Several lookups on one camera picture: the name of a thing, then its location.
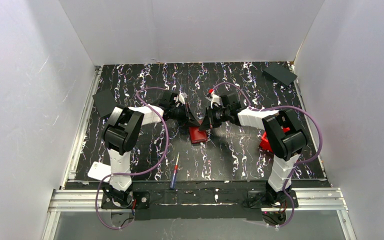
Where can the aluminium left side rail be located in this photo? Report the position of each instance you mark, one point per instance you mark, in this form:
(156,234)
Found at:
(70,171)

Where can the white card near left base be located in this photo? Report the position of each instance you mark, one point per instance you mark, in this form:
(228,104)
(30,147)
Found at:
(99,170)

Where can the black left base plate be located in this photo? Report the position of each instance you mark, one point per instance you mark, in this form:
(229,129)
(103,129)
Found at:
(135,199)

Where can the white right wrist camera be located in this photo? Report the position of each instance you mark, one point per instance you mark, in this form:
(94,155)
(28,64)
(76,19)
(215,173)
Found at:
(213,98)

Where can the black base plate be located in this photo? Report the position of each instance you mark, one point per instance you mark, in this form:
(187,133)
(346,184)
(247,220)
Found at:
(261,199)
(135,199)

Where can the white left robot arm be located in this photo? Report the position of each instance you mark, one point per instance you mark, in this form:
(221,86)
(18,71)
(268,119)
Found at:
(122,129)

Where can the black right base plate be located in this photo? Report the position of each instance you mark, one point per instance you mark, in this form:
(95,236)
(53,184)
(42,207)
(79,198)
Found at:
(261,199)

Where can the blue red screwdriver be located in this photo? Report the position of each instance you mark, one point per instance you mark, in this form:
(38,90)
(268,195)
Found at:
(175,172)

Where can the red leather card holder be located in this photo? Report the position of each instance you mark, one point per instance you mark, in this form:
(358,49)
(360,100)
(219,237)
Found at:
(197,136)

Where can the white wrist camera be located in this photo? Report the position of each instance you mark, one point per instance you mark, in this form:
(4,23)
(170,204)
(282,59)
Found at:
(213,98)
(182,98)

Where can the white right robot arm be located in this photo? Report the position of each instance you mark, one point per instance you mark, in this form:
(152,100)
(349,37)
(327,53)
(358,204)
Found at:
(280,124)

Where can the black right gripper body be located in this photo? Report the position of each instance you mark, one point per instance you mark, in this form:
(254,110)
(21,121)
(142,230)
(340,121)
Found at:
(214,115)

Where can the black block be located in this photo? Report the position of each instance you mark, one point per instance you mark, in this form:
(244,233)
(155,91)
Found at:
(278,73)
(104,103)

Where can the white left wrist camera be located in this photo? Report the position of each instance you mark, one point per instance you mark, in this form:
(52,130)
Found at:
(182,98)

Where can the black block far right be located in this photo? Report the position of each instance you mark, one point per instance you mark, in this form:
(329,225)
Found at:
(278,73)

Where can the aluminium front rail frame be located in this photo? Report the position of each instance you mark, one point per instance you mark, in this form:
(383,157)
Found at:
(199,213)

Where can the black block far left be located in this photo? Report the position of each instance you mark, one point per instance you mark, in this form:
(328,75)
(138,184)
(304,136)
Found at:
(104,103)

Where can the red plastic bin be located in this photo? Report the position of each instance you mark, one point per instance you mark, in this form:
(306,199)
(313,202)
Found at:
(273,139)

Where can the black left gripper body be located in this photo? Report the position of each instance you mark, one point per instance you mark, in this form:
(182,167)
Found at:
(185,113)

